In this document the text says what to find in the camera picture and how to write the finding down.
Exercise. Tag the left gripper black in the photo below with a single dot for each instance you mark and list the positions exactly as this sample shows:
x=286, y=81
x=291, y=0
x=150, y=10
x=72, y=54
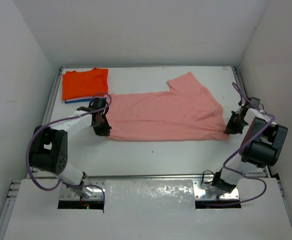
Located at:
x=99, y=123

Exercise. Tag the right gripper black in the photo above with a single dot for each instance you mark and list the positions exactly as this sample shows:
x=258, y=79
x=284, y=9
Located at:
x=230, y=129

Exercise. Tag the pink t-shirt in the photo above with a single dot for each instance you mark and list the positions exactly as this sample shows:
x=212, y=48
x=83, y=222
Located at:
x=186, y=112

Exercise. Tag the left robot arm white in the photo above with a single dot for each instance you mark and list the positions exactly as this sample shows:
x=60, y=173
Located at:
x=48, y=148

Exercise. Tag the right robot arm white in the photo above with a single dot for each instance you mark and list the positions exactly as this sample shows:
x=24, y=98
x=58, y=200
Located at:
x=260, y=147

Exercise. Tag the folded blue t-shirt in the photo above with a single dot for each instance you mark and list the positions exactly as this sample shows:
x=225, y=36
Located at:
x=74, y=102

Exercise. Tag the folded white t-shirt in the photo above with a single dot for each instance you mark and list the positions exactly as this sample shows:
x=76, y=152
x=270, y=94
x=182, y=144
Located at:
x=79, y=99

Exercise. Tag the folded orange t-shirt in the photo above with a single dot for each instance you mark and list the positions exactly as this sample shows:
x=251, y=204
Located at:
x=83, y=84

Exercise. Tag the white foam front panel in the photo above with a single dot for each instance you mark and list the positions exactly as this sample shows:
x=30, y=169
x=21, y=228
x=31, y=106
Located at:
x=147, y=210

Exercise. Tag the aluminium table frame rail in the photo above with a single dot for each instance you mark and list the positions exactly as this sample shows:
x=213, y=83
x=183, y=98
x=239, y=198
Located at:
x=147, y=161

